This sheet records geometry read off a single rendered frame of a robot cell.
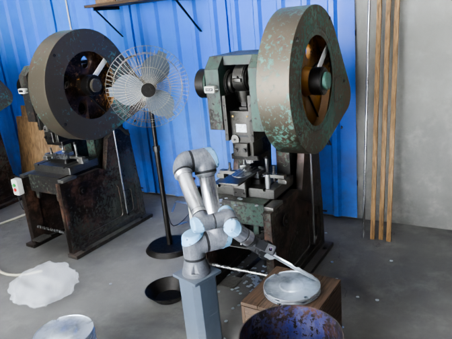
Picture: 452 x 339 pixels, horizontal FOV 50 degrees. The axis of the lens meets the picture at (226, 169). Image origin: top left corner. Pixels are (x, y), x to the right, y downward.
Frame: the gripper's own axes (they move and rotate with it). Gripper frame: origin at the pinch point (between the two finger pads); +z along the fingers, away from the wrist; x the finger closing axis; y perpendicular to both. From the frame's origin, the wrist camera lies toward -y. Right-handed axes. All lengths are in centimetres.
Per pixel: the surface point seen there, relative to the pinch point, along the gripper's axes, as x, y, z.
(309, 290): 6.2, -11.9, 20.8
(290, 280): 5.8, 0.9, 20.4
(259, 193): -34, 50, 19
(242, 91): -80, 64, -21
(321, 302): 8.3, -20.2, 22.6
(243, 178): -36, 56, 6
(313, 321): 18.8, -33.8, 3.2
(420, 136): -142, 30, 119
